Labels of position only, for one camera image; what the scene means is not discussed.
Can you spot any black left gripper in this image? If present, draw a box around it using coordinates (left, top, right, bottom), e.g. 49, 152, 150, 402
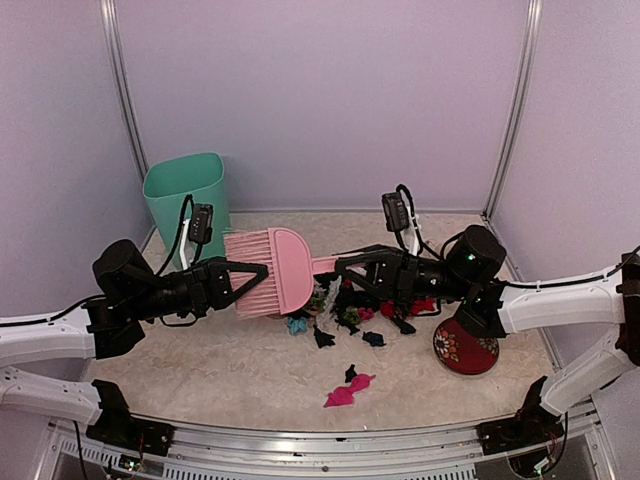
128, 255, 268, 321

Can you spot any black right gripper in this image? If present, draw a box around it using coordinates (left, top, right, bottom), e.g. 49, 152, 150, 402
330, 244, 472, 306

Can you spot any pink plastic hand brush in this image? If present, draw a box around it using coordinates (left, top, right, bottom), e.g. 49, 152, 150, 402
224, 228, 338, 319

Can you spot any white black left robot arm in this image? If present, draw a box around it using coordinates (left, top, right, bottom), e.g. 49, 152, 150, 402
1, 239, 268, 445

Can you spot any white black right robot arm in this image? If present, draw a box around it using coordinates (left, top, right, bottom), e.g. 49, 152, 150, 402
335, 225, 639, 444

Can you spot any red paper scrap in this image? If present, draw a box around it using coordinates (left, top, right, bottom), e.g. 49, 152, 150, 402
411, 298, 436, 316

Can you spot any dark blue paper scrap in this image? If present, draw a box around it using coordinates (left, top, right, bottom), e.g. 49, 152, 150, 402
362, 331, 386, 348

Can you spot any green paper scrap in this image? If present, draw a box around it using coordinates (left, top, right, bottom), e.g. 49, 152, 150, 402
304, 297, 325, 315

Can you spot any light blue paper scrap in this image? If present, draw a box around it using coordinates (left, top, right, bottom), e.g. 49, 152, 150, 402
287, 318, 308, 336

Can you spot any red floral plate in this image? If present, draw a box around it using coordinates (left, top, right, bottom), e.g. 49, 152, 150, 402
433, 318, 500, 376

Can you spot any small black paper scrap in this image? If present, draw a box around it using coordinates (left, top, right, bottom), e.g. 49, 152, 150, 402
345, 364, 357, 384

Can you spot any green plastic waste bin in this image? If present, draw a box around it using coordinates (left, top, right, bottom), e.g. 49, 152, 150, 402
142, 152, 232, 261

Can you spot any magenta paper scrap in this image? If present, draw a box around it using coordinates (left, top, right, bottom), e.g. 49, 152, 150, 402
324, 374, 376, 408

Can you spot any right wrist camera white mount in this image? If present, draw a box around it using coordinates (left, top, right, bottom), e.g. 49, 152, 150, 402
381, 184, 424, 256

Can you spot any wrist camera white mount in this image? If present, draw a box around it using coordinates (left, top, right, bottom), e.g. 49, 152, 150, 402
381, 184, 424, 256
178, 203, 214, 269

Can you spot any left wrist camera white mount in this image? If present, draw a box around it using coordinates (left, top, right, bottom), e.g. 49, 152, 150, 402
178, 203, 214, 269

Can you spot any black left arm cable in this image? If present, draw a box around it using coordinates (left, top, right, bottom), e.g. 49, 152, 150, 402
154, 193, 196, 276

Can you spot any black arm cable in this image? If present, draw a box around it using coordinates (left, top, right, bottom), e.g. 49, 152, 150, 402
154, 193, 196, 276
499, 244, 640, 291

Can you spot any aluminium front rail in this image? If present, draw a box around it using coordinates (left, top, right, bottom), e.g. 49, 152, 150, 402
27, 401, 621, 479

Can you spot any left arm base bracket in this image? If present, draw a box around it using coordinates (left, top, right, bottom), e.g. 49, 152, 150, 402
85, 380, 175, 457

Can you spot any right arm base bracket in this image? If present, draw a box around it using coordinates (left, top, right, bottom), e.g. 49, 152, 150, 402
476, 376, 566, 455

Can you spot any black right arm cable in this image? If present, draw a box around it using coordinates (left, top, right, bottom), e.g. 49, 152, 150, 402
499, 244, 640, 291

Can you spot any right aluminium frame post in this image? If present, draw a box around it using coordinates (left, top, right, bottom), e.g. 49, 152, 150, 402
482, 0, 543, 225

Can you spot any aluminium frame post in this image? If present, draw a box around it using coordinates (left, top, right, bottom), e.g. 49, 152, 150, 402
99, 0, 149, 182
482, 0, 543, 225

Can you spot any left aluminium frame post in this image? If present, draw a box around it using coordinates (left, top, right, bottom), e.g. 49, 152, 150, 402
99, 0, 149, 182

